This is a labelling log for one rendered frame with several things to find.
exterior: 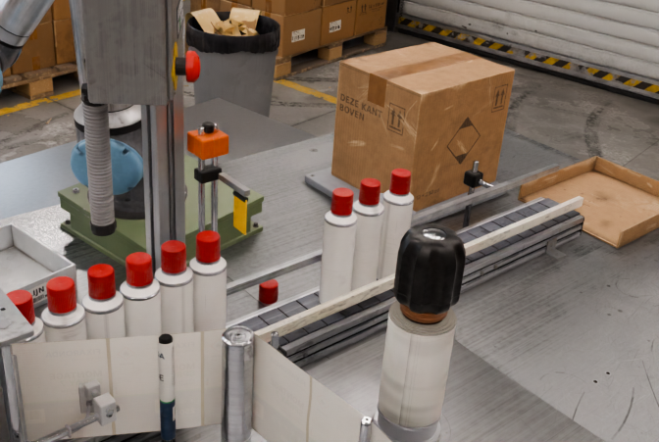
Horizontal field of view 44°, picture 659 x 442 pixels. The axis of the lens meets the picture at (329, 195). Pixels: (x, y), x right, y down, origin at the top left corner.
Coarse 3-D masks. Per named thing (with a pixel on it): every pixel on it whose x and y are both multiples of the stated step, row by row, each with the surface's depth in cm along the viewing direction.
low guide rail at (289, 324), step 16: (560, 208) 164; (576, 208) 168; (512, 224) 156; (528, 224) 158; (480, 240) 149; (496, 240) 152; (368, 288) 132; (384, 288) 135; (336, 304) 128; (352, 304) 131; (288, 320) 123; (304, 320) 125
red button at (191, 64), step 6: (186, 54) 98; (192, 54) 98; (180, 60) 98; (186, 60) 97; (192, 60) 97; (198, 60) 98; (180, 66) 98; (186, 66) 97; (192, 66) 97; (198, 66) 98; (180, 72) 98; (186, 72) 97; (192, 72) 97; (198, 72) 98; (186, 78) 98; (192, 78) 98
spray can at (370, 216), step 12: (372, 180) 129; (360, 192) 129; (372, 192) 128; (360, 204) 130; (372, 204) 129; (360, 216) 129; (372, 216) 129; (360, 228) 130; (372, 228) 130; (360, 240) 131; (372, 240) 131; (360, 252) 132; (372, 252) 132; (360, 264) 133; (372, 264) 133; (360, 276) 134; (372, 276) 135
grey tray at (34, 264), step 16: (0, 240) 149; (16, 240) 151; (32, 240) 146; (0, 256) 148; (16, 256) 149; (32, 256) 148; (48, 256) 144; (0, 272) 144; (16, 272) 144; (32, 272) 144; (48, 272) 145; (64, 272) 138; (16, 288) 132; (32, 288) 134
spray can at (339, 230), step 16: (336, 192) 125; (352, 192) 125; (336, 208) 125; (336, 224) 125; (352, 224) 126; (336, 240) 126; (352, 240) 127; (336, 256) 127; (352, 256) 129; (336, 272) 129; (320, 288) 132; (336, 288) 130; (320, 304) 133
